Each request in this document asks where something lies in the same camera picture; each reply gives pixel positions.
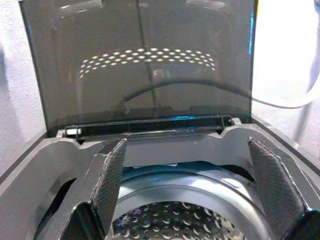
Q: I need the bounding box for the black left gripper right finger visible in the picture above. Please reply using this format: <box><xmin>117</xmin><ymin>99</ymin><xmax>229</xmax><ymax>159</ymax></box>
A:
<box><xmin>247</xmin><ymin>136</ymin><xmax>320</xmax><ymax>240</ymax></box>

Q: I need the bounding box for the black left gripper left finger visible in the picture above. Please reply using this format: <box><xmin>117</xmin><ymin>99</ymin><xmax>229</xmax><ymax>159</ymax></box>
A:
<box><xmin>58</xmin><ymin>138</ymin><xmax>128</xmax><ymax>240</ymax></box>

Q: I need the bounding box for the grey top-load washing machine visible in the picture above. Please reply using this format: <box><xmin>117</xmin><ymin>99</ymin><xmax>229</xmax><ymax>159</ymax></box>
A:
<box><xmin>0</xmin><ymin>113</ymin><xmax>320</xmax><ymax>240</ymax></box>

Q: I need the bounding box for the perforated steel washer drum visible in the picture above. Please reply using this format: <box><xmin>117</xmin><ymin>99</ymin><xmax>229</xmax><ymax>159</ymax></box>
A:
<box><xmin>109</xmin><ymin>162</ymin><xmax>273</xmax><ymax>240</ymax></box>

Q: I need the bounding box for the dark translucent washer lid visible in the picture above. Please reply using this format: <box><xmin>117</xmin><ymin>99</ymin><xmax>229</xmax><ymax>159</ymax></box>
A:
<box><xmin>19</xmin><ymin>0</ymin><xmax>258</xmax><ymax>140</ymax></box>

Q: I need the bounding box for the white water hose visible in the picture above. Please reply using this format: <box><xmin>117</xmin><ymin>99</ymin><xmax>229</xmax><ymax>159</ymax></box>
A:
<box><xmin>251</xmin><ymin>71</ymin><xmax>320</xmax><ymax>110</ymax></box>

